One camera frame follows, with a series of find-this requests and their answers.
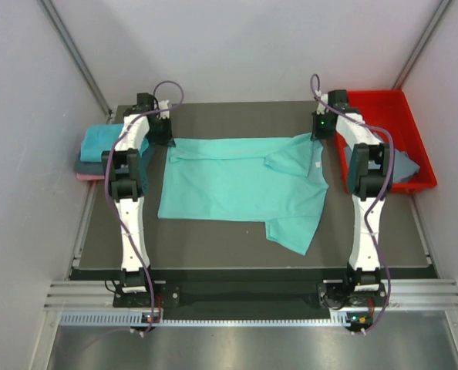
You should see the turquoise t-shirt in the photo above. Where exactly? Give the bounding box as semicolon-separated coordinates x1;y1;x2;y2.
157;133;328;255

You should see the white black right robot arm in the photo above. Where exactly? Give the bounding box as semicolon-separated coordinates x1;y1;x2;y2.
312;89;395;310

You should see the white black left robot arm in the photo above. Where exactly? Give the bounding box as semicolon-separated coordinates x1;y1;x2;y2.
101;92;174;308

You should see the folded blue t-shirt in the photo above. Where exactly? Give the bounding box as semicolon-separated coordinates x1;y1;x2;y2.
79;119;150;163

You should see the red plastic bin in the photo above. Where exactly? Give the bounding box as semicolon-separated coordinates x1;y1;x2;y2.
328;90;437;194

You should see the grey-blue t-shirt in bin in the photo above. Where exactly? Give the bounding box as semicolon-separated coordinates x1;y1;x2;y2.
344;131;420;183

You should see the folded pink t-shirt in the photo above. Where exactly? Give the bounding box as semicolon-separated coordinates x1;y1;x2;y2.
76;173;105;182

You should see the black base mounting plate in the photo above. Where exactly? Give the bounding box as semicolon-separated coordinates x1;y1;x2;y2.
113;281;386;308

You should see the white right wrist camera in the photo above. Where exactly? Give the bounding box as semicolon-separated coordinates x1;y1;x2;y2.
316;91;328;115

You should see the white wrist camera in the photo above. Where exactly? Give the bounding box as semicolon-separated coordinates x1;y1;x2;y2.
316;91;328;115
157;100;171;119

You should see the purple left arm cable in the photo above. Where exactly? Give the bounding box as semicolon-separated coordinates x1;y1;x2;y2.
103;79;187;335

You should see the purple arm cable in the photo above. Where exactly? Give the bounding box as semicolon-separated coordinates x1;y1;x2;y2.
103;79;187;335
309;73;398;335

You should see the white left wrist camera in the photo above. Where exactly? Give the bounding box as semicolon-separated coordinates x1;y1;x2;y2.
157;100;171;119

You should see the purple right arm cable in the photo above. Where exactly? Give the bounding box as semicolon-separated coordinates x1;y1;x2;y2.
309;73;398;335

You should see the left aluminium corner post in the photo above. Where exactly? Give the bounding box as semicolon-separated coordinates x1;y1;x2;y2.
37;0;112;116

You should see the aluminium corner post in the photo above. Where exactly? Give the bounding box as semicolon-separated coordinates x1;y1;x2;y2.
391;0;454;90
37;0;112;116

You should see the right aluminium corner post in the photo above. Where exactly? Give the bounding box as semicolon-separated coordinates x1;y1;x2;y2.
391;0;454;90

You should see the slotted grey cable duct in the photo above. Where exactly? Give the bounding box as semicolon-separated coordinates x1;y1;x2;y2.
59;311;372;328

